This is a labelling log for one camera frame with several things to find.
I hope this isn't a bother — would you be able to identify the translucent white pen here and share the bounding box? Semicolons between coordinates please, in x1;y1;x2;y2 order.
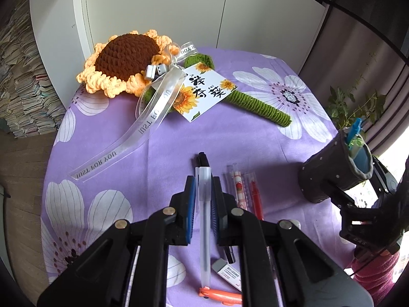
195;166;212;290

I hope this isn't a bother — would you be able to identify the pink cartoon pen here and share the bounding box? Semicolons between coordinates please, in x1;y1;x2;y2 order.
226;165;248;210

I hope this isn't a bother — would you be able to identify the green pen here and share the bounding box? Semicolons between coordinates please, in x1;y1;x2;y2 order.
350;136;365;154

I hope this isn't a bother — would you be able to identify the white eraser grey sleeve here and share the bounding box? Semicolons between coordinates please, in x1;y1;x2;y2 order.
212;257;242;287

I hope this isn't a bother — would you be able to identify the crochet sunflower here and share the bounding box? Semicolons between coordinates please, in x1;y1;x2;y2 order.
76;30;292;127

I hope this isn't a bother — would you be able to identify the red pen clear cap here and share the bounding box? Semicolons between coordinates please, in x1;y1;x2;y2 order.
244;172;264;221

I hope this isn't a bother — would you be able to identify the pink curtain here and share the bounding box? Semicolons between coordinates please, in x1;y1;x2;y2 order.
299;3;409;154

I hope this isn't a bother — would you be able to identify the grey white fabric pen holder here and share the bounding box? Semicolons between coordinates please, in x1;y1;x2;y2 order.
299;128;374;203

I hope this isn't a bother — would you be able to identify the blue pen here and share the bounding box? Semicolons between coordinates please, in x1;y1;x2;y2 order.
347;117;365;149

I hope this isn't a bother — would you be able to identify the tall stack of papers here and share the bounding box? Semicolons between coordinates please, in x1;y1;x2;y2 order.
0;0;66;139

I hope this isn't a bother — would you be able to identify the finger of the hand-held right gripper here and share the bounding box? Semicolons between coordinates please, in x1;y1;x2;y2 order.
326;188;355;218
371;156;400;206

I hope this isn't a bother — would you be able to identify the white printed ribbon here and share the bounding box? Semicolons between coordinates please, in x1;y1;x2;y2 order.
69;41;197;181

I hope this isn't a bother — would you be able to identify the sunflower gift tag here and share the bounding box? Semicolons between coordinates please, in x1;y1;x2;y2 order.
173;62;237;123

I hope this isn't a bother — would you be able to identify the person's right forearm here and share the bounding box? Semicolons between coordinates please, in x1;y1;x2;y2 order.
347;246;401;306

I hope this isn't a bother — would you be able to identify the purple floral tablecloth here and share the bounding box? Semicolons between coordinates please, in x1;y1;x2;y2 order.
40;46;409;307

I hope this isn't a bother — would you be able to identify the green leafy plant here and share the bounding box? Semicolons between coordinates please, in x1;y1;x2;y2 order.
326;51;389;131

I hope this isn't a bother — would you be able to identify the orange pen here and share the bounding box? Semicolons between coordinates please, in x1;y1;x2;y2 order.
198;287;243;304

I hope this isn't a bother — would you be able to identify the dark glass cabinet door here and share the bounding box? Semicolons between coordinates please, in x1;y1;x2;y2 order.
321;0;409;60

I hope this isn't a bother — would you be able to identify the black marker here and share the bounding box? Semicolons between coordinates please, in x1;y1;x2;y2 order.
219;245;237;264

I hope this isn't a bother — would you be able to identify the small white charm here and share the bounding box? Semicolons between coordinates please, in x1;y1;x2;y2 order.
145;64;168;80

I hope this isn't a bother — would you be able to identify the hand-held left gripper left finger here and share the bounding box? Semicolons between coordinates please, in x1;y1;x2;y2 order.
37;175;197;307

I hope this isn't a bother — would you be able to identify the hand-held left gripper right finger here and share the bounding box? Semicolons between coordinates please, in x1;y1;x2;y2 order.
211;176;374;307

